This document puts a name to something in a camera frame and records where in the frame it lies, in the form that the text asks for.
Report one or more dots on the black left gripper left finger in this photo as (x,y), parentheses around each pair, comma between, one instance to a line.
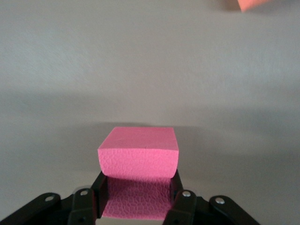
(58,211)

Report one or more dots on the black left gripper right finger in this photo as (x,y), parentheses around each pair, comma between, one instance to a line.
(199,211)

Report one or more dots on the red foam block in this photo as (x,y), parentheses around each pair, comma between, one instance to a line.
(138,159)

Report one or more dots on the orange foam block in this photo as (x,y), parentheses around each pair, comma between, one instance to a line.
(248,4)

